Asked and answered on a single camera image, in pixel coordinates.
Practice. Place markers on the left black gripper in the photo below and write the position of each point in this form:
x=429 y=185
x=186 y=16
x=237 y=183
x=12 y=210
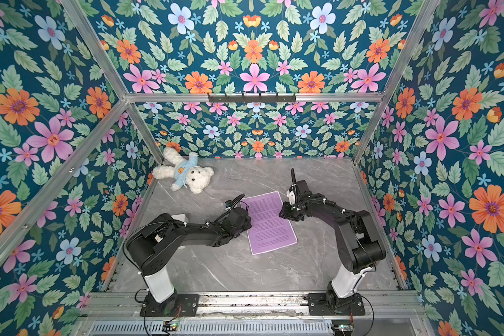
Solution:
x=247 y=223

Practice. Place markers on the purple printed paper sheet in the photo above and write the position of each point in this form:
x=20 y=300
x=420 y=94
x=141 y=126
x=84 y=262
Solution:
x=268 y=232

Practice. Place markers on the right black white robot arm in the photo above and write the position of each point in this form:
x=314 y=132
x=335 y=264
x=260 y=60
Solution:
x=357 y=238

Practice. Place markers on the white box behind left arm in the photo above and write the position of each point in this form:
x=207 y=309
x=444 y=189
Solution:
x=180 y=217

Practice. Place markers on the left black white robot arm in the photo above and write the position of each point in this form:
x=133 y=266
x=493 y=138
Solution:
x=151 y=247

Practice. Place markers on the white teddy bear blue shirt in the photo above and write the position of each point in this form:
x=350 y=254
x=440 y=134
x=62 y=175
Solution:
x=185 y=172

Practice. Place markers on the white ventilation grille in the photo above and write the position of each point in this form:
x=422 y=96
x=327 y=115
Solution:
x=214 y=327

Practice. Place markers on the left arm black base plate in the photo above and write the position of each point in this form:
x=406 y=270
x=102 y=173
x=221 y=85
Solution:
x=169 y=305

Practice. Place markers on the black hook rail on frame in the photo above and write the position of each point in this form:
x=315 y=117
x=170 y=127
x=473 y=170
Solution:
x=242 y=98

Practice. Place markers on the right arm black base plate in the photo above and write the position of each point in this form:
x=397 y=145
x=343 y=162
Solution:
x=328 y=304

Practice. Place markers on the aluminium front mounting rail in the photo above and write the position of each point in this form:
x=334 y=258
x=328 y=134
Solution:
x=294 y=304

